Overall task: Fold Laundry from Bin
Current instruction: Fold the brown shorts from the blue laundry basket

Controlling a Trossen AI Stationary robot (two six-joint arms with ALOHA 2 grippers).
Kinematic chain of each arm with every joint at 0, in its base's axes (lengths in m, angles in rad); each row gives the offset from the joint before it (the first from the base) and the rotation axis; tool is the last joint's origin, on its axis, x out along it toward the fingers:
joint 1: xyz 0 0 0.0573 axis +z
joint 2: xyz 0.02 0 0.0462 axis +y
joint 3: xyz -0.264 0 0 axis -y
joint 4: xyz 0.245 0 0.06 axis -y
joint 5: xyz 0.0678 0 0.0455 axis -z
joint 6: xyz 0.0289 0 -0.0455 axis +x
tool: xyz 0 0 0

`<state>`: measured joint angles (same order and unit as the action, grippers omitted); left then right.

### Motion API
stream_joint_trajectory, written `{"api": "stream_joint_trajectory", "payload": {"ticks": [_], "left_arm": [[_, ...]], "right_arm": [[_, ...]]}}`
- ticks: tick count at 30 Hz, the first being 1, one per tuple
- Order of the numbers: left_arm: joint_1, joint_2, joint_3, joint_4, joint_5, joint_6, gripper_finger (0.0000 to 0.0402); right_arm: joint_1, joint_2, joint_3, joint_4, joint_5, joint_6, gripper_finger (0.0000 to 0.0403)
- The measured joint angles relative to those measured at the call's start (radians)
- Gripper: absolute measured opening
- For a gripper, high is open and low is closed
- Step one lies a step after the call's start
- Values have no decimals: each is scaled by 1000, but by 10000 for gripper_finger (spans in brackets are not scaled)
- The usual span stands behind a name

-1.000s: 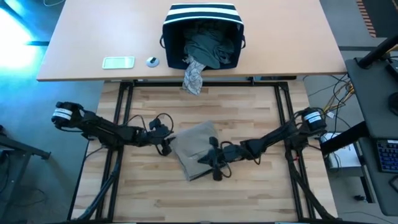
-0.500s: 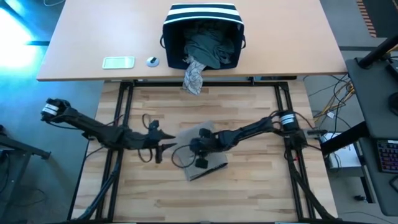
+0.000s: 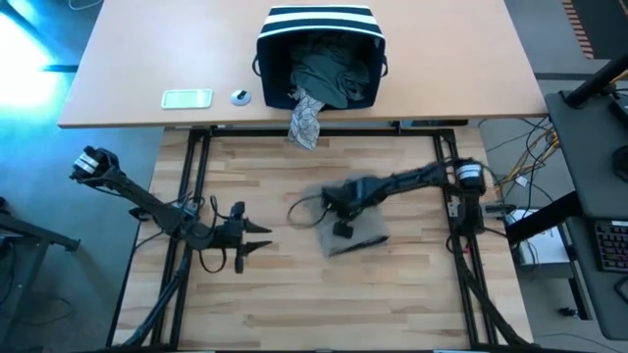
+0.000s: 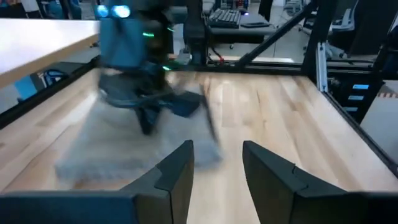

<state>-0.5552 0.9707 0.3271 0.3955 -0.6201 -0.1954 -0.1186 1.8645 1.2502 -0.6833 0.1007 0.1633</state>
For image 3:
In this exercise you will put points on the light brown desk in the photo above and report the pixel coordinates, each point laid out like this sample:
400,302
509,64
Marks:
147,49

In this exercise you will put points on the white leaf-print cloth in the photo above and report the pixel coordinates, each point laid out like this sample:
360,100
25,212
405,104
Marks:
305,122

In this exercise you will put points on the white smartphone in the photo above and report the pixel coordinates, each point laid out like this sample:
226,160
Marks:
186,98

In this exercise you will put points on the black metal table frame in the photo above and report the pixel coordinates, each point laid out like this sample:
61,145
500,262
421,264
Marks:
180,304

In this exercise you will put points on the small black plug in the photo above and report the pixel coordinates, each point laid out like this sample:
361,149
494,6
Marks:
566,311

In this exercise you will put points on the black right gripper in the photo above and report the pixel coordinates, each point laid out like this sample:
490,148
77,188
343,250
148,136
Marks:
348,198

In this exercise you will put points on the navy white striped fabric bin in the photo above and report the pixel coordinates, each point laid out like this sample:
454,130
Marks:
319,19

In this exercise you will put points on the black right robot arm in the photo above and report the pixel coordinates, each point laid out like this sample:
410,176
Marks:
417,176

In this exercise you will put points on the grey metal stand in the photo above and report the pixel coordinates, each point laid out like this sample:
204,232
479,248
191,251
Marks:
29,235

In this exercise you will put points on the beige khaki shorts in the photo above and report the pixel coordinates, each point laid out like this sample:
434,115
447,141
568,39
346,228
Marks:
368,230

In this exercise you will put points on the black side desk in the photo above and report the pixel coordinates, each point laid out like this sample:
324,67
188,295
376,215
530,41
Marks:
584,162

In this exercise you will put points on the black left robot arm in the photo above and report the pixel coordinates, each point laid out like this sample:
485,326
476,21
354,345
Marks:
132,189

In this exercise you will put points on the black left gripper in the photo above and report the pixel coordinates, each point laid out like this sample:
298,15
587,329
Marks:
225,235

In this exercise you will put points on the white box device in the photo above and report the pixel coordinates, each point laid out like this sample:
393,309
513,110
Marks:
544,252

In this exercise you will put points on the black round base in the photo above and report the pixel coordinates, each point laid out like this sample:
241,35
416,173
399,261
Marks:
622,164

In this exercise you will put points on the dark rug with orange stripes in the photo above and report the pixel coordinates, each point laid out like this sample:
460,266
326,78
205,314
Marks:
608,24

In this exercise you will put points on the black diagonal desk leg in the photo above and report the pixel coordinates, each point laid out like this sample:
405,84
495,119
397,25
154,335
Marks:
539,220

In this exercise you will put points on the black keyboard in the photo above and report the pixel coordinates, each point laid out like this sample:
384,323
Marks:
613,245

